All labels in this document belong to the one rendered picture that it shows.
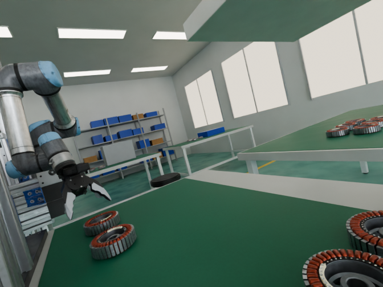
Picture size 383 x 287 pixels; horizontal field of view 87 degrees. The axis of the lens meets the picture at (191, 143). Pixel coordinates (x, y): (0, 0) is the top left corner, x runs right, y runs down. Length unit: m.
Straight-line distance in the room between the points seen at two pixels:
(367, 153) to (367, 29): 3.42
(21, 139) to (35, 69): 0.30
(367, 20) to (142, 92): 6.40
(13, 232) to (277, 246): 0.58
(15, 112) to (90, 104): 6.52
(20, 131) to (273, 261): 0.98
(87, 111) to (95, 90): 0.79
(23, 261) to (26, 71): 0.75
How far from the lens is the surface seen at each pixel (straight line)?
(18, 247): 0.67
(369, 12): 4.38
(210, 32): 0.44
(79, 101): 7.58
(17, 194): 1.45
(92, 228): 0.75
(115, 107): 7.64
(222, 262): 0.43
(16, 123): 1.07
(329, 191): 0.66
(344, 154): 1.09
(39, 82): 1.13
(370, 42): 4.32
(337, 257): 0.37
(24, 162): 1.02
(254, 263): 0.42
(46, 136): 0.93
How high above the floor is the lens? 1.00
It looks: 4 degrees down
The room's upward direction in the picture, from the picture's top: 14 degrees counter-clockwise
